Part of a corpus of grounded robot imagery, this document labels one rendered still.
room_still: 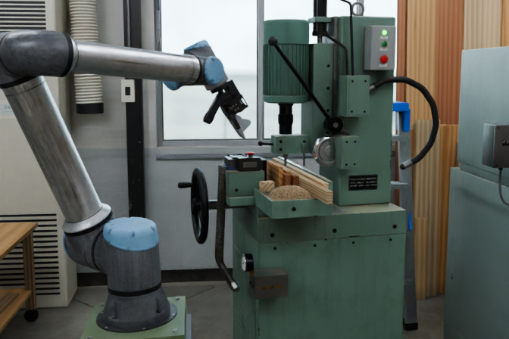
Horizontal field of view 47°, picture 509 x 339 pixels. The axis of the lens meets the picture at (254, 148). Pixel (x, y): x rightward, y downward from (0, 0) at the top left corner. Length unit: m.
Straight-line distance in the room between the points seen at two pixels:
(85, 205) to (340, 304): 1.03
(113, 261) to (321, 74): 1.06
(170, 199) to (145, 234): 1.98
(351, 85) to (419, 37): 1.55
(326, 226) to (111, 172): 1.79
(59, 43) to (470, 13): 2.76
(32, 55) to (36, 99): 0.16
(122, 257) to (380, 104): 1.16
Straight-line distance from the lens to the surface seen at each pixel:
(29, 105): 1.67
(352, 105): 2.16
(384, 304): 2.35
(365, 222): 2.22
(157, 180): 3.60
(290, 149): 2.25
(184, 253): 3.71
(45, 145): 1.70
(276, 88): 2.19
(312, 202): 1.94
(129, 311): 1.69
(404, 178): 3.11
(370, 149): 2.29
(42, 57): 1.55
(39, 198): 3.42
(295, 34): 2.19
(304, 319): 2.25
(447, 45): 3.75
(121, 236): 1.64
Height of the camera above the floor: 1.31
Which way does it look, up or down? 7 degrees down
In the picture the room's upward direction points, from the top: straight up
